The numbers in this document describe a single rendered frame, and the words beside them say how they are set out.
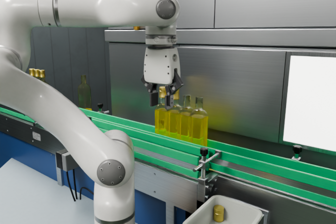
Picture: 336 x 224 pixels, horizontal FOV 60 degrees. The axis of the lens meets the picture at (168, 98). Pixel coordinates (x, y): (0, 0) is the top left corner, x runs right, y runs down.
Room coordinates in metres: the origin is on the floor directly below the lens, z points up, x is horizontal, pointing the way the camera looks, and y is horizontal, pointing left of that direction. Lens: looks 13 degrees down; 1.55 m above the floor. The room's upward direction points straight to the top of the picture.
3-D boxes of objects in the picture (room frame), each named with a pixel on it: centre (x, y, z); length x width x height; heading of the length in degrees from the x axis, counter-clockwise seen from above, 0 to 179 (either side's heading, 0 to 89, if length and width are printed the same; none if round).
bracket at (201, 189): (0.93, -0.14, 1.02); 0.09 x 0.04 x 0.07; 143
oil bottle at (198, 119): (1.08, -0.12, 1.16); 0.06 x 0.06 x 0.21; 53
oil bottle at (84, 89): (1.68, 0.49, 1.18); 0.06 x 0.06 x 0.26; 57
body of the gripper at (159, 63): (0.81, 0.02, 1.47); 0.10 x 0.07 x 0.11; 53
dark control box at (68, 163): (1.29, 0.48, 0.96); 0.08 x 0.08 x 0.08; 53
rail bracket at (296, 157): (0.93, -0.45, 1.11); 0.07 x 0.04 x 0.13; 143
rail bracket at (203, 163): (0.92, -0.13, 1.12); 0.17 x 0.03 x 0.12; 143
